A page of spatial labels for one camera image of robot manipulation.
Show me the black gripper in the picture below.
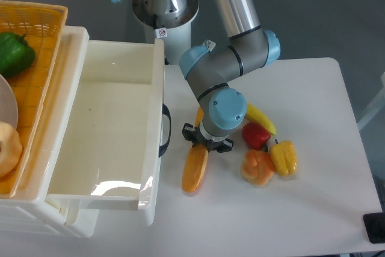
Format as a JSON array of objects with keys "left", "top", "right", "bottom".
[{"left": 182, "top": 123, "right": 234, "bottom": 153}]

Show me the long orange bread loaf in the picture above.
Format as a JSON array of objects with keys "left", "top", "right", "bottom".
[{"left": 181, "top": 106, "right": 209, "bottom": 193}]

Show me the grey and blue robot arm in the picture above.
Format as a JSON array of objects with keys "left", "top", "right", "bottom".
[{"left": 110, "top": 0, "right": 280, "bottom": 153}]

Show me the orange knotted bread roll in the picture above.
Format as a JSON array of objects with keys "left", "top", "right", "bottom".
[{"left": 240, "top": 149, "right": 275, "bottom": 186}]

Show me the red bell pepper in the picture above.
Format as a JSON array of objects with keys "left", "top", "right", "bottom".
[{"left": 242, "top": 122, "right": 271, "bottom": 150}]

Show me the yellow banana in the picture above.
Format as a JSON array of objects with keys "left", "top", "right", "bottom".
[{"left": 245, "top": 103, "right": 277, "bottom": 135}]

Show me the yellow bell pepper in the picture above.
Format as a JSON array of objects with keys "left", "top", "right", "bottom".
[{"left": 269, "top": 140, "right": 297, "bottom": 176}]

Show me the white plastic drawer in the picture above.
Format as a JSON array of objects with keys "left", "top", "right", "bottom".
[{"left": 48, "top": 39, "right": 167, "bottom": 225}]

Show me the white object at right edge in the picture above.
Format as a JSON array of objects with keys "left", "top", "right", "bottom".
[{"left": 357, "top": 73, "right": 384, "bottom": 131}]

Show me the black device at table edge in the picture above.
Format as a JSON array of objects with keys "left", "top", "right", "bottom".
[{"left": 363, "top": 212, "right": 384, "bottom": 244}]

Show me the white plastic drawer cabinet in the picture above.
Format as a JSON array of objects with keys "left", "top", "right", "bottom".
[{"left": 1, "top": 26, "right": 99, "bottom": 237}]

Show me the beige plate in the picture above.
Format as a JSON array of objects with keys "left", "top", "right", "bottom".
[{"left": 0, "top": 76, "right": 19, "bottom": 129}]

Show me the orange woven basket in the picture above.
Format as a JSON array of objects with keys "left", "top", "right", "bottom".
[{"left": 1, "top": 0, "right": 68, "bottom": 199}]

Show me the green bell pepper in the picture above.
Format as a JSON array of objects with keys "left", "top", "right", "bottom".
[{"left": 1, "top": 31, "right": 35, "bottom": 78}]

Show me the black drawer handle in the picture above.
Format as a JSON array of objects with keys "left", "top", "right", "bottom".
[{"left": 158, "top": 104, "right": 172, "bottom": 157}]

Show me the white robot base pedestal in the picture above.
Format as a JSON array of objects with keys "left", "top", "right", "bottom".
[{"left": 132, "top": 0, "right": 200, "bottom": 65}]

